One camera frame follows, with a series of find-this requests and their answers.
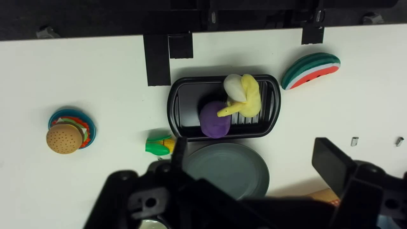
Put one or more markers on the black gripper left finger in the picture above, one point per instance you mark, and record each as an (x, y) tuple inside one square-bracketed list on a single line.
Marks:
[(128, 198)]

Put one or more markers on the purple plush toy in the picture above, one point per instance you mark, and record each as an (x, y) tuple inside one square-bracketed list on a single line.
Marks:
[(214, 121)]

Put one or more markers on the long black strip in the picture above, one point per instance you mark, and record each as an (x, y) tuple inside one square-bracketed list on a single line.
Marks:
[(157, 58)]

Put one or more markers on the small metal clip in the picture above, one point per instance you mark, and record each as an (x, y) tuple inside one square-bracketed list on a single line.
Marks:
[(354, 141), (399, 140)]

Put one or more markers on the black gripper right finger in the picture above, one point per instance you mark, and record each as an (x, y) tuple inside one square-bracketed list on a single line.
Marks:
[(364, 191)]

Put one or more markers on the yellow peeled banana plush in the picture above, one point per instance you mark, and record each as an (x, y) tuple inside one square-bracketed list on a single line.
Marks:
[(250, 95)]

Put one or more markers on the toy burger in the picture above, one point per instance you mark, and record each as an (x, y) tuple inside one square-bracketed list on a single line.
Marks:
[(64, 137)]

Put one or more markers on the short wide black strip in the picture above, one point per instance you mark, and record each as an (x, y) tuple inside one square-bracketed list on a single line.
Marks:
[(181, 44)]

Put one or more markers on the watermelon slice toy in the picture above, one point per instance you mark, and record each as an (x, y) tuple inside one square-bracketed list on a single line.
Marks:
[(312, 70)]

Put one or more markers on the yellow and green corn toy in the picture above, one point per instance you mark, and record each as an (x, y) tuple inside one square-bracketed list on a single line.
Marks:
[(154, 146)]

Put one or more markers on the grey round plate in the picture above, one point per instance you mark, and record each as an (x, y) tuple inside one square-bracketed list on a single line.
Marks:
[(230, 169)]

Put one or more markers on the small blue plate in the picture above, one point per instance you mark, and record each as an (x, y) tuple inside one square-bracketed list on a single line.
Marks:
[(71, 110)]

